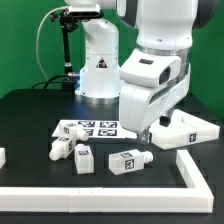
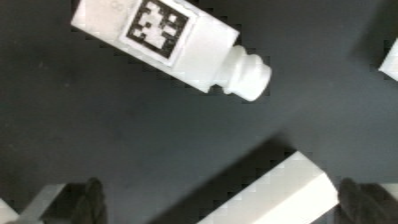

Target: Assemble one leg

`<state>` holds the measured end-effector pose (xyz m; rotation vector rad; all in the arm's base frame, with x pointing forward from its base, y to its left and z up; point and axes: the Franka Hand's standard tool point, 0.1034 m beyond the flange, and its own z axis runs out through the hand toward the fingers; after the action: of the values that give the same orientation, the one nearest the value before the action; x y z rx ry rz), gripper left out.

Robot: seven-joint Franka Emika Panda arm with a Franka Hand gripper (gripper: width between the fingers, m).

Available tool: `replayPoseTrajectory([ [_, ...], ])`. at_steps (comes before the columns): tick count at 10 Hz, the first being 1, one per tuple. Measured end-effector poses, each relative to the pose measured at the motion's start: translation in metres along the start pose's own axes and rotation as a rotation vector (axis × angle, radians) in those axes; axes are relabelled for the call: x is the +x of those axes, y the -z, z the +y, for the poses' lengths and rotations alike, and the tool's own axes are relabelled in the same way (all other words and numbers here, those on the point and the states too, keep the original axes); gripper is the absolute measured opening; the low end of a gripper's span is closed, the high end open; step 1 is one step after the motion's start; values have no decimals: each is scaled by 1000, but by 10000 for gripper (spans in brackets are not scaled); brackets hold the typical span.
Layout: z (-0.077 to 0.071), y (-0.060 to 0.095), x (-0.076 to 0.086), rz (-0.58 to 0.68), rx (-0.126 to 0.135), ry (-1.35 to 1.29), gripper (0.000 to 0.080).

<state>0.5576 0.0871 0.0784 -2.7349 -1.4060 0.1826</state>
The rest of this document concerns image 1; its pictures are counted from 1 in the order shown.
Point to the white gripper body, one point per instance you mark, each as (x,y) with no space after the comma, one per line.
(153,83)

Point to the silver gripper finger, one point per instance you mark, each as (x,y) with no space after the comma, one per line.
(165,119)
(145,137)

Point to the white square tabletop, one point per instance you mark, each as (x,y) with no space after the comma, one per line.
(184,129)

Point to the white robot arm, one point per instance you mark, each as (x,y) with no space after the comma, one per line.
(161,25)

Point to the paper sheet with markers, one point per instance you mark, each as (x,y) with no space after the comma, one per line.
(98,129)

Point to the white L-shaped fence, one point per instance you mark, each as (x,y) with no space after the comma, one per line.
(195,197)

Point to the white block at left edge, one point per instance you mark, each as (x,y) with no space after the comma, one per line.
(2,157)

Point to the black camera on stand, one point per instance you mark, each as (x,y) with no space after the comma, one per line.
(69,18)

